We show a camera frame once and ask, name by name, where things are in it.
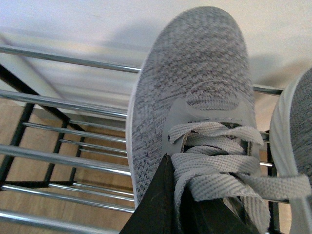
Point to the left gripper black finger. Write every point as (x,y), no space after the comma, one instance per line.
(155,213)

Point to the grey knit sneaker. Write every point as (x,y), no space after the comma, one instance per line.
(194,101)
(291,148)

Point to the black metal shoe rack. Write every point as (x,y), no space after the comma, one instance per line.
(63,158)

